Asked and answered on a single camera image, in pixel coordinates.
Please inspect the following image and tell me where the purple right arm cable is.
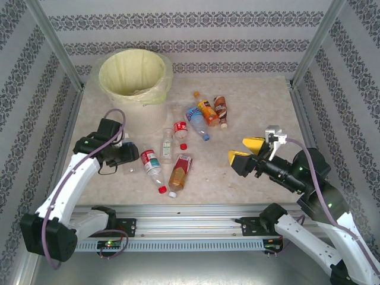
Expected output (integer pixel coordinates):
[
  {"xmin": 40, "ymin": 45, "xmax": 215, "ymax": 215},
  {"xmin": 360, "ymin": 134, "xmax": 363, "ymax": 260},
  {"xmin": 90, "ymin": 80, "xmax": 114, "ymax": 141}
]
[{"xmin": 285, "ymin": 138, "xmax": 380, "ymax": 278}]

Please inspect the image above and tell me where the aluminium side rail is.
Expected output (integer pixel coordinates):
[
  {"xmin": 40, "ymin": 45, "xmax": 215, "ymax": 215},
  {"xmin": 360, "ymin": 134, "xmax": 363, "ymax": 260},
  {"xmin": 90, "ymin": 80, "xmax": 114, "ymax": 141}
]
[
  {"xmin": 286, "ymin": 83, "xmax": 348, "ymax": 214},
  {"xmin": 41, "ymin": 85, "xmax": 86, "ymax": 217}
]

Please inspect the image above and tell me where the orange juice bottle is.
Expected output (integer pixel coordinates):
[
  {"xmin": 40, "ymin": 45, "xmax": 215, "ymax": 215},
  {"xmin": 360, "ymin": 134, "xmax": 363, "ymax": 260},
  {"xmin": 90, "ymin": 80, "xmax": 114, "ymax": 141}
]
[{"xmin": 193, "ymin": 91, "xmax": 221, "ymax": 127}]

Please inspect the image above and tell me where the small clear green-print bottle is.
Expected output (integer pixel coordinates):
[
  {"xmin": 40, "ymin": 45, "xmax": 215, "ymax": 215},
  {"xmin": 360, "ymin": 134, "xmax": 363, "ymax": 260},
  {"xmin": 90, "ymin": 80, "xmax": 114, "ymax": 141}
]
[{"xmin": 160, "ymin": 127, "xmax": 175, "ymax": 164}]

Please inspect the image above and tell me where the aluminium frame post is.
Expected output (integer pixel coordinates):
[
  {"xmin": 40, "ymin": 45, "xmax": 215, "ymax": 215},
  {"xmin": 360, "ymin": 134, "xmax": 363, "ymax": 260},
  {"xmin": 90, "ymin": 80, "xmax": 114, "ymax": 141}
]
[
  {"xmin": 289, "ymin": 0, "xmax": 348, "ymax": 87},
  {"xmin": 25, "ymin": 0, "xmax": 86, "ymax": 90}
]

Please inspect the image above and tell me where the grey slotted cable duct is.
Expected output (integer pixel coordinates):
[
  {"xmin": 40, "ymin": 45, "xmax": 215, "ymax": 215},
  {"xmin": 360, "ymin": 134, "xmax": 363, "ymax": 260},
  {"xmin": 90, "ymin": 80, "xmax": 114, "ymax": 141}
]
[{"xmin": 40, "ymin": 239, "xmax": 265, "ymax": 252}]

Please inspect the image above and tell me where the grey metal base panel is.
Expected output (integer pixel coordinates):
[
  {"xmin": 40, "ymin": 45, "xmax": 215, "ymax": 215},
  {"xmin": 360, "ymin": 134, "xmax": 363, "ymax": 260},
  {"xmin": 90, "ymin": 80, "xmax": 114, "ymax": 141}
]
[{"xmin": 8, "ymin": 251, "xmax": 336, "ymax": 285}]

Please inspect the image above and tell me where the red cola bottle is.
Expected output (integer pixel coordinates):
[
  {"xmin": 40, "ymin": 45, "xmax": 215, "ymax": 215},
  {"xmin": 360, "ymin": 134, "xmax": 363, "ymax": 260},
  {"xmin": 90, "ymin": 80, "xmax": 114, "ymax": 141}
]
[{"xmin": 173, "ymin": 120, "xmax": 189, "ymax": 147}]

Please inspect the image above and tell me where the red green label bottle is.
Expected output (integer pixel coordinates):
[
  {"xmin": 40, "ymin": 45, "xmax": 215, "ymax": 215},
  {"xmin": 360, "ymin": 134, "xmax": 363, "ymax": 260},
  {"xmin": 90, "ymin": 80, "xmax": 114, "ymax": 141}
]
[{"xmin": 139, "ymin": 144, "xmax": 168, "ymax": 195}]

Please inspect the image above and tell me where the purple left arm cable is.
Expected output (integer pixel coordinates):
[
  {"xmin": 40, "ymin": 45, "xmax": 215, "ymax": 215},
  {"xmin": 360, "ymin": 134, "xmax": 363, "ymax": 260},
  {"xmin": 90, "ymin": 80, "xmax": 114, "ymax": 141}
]
[{"xmin": 41, "ymin": 108, "xmax": 129, "ymax": 270}]

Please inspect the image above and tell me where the aluminium mounting rail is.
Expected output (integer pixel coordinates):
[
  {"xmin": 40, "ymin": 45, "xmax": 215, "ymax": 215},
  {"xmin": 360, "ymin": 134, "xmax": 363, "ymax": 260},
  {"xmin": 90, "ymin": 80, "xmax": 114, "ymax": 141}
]
[{"xmin": 28, "ymin": 203, "xmax": 348, "ymax": 238}]

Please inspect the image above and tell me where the black left gripper cable loop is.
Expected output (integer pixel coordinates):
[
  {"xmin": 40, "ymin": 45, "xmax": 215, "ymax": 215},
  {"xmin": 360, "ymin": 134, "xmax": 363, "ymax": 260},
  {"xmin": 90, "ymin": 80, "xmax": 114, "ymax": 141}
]
[{"xmin": 97, "ymin": 159, "xmax": 119, "ymax": 176}]

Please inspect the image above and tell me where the brown chocolate drink bottle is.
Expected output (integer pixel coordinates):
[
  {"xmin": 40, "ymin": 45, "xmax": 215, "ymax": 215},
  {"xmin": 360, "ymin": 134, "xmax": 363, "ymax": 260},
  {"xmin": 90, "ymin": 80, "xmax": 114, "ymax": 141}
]
[{"xmin": 213, "ymin": 94, "xmax": 229, "ymax": 130}]

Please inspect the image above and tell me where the light blue label bottle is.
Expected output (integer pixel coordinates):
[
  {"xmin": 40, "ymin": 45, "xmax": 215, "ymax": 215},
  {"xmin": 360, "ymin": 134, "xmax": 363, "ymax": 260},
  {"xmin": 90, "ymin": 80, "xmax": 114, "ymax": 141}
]
[{"xmin": 183, "ymin": 103, "xmax": 211, "ymax": 143}]

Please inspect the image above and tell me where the amber tea bottle red label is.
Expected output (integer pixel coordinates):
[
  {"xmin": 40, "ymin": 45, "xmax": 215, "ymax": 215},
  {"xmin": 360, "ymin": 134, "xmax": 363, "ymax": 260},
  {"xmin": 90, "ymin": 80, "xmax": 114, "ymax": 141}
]
[{"xmin": 167, "ymin": 154, "xmax": 194, "ymax": 199}]

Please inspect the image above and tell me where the cream waste bin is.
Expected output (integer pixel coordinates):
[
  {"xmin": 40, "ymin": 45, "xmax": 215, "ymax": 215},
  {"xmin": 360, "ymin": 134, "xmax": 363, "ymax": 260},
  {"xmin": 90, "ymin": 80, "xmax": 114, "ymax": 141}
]
[{"xmin": 99, "ymin": 49, "xmax": 173, "ymax": 136}]

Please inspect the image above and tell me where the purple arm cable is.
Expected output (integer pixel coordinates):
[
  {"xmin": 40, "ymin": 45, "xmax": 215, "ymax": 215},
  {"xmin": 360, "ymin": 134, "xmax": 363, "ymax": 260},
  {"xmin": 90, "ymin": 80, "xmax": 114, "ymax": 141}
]
[
  {"xmin": 41, "ymin": 108, "xmax": 129, "ymax": 270},
  {"xmin": 285, "ymin": 138, "xmax": 380, "ymax": 278}
]

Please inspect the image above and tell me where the yellow-lined waste bin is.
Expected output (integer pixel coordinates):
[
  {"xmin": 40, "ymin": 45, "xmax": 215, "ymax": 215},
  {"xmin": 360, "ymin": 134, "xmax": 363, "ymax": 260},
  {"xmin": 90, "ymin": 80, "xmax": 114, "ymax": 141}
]
[{"xmin": 90, "ymin": 47, "xmax": 175, "ymax": 105}]

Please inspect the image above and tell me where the clear unlabelled crushed bottle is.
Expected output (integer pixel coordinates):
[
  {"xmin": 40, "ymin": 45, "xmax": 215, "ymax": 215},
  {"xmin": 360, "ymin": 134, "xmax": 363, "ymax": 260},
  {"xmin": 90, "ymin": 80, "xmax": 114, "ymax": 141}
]
[{"xmin": 169, "ymin": 100, "xmax": 186, "ymax": 122}]

